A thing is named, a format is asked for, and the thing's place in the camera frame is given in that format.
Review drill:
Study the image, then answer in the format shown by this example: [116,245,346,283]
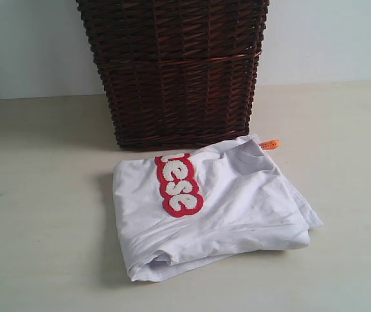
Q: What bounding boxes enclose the white t-shirt red lettering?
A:
[113,135,322,282]

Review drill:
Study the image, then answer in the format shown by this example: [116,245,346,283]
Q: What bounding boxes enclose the dark brown wicker basket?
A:
[77,0,269,150]

